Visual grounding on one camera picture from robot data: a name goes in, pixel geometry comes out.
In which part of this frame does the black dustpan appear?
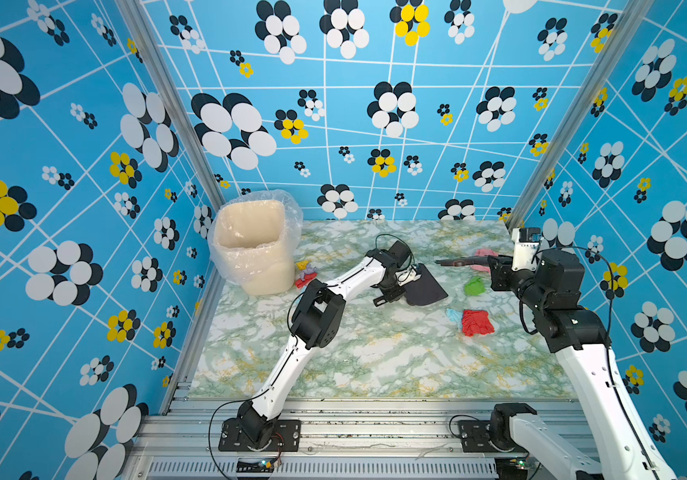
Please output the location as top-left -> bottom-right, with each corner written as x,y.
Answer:
401,263 -> 447,307

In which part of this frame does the cartoon face hand brush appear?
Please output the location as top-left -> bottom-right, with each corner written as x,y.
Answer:
435,256 -> 491,267

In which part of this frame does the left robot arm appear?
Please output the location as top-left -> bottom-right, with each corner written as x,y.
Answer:
237,239 -> 421,448

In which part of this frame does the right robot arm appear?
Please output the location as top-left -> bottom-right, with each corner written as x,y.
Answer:
487,248 -> 675,479

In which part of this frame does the pink paper scrap right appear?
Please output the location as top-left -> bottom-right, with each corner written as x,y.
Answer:
473,248 -> 499,273

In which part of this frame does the green paper scrap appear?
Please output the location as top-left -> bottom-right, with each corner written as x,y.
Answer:
463,277 -> 487,297

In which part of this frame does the light blue paper scrap right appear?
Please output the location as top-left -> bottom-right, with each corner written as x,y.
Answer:
445,308 -> 463,323

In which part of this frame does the red paper scrap right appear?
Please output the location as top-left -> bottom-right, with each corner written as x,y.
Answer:
461,310 -> 495,337

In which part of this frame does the red paper scrap by bin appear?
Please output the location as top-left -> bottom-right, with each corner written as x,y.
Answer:
295,272 -> 318,289

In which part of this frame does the beige trash bin with liner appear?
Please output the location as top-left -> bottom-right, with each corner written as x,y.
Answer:
208,190 -> 304,296

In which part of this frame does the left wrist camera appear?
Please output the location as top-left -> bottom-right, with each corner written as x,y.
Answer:
395,266 -> 421,286

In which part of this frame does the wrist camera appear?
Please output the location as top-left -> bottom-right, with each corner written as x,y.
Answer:
395,266 -> 421,286
511,227 -> 541,272

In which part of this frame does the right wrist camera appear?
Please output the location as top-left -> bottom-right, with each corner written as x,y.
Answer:
511,227 -> 541,272

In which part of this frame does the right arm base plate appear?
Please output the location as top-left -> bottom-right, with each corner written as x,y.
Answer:
457,419 -> 529,456

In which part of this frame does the aluminium frame rail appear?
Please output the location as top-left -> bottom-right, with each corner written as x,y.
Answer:
124,398 -> 599,479

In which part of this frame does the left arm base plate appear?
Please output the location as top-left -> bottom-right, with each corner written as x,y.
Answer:
218,418 -> 302,452

